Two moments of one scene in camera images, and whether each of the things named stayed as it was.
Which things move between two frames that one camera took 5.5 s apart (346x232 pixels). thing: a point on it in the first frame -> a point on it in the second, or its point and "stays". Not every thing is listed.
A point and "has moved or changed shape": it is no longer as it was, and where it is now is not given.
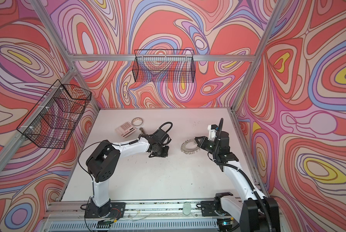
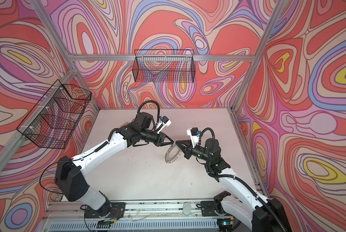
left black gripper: x=165 y=155 -> x=161 y=137
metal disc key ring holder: x=190 y=146 has moved or changed shape
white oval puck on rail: x=186 y=208 stays
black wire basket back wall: x=164 y=65 stays
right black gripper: x=203 y=144 -> x=188 y=152
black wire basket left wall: x=52 y=121 stays
